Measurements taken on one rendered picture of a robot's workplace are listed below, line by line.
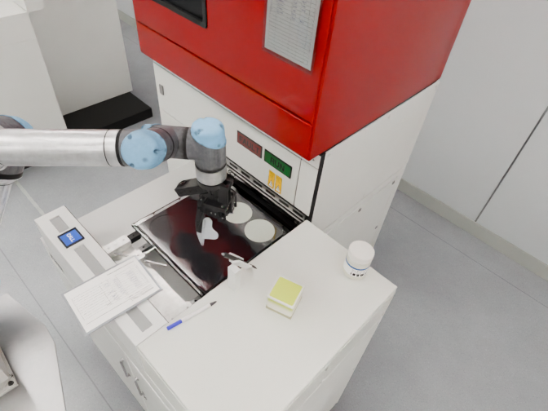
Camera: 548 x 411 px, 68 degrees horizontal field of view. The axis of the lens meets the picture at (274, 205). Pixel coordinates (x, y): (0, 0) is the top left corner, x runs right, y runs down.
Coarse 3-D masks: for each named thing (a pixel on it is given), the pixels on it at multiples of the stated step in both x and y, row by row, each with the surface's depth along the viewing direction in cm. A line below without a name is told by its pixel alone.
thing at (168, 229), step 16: (176, 208) 138; (192, 208) 139; (256, 208) 141; (144, 224) 132; (160, 224) 133; (176, 224) 134; (192, 224) 134; (224, 224) 135; (240, 224) 136; (272, 224) 137; (160, 240) 128; (176, 240) 129; (192, 240) 130; (208, 240) 130; (224, 240) 130; (240, 240) 131; (272, 240) 132; (176, 256) 125; (192, 256) 125; (208, 256) 126; (240, 256) 126; (192, 272) 121; (208, 272) 121; (224, 272) 122; (208, 288) 117
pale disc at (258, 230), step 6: (252, 222) 137; (258, 222) 137; (264, 222) 137; (246, 228) 135; (252, 228) 135; (258, 228) 135; (264, 228) 135; (270, 228) 135; (246, 234) 133; (252, 234) 133; (258, 234) 133; (264, 234) 133; (270, 234) 134; (252, 240) 131; (258, 240) 132; (264, 240) 132
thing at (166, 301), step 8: (120, 256) 125; (144, 264) 124; (152, 272) 122; (160, 280) 120; (168, 288) 119; (152, 296) 116; (160, 296) 117; (168, 296) 117; (176, 296) 117; (160, 304) 115; (168, 304) 115; (176, 304) 115; (160, 312) 113; (168, 312) 113
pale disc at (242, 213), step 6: (240, 204) 142; (234, 210) 140; (240, 210) 140; (246, 210) 140; (228, 216) 138; (234, 216) 138; (240, 216) 138; (246, 216) 138; (234, 222) 136; (240, 222) 136
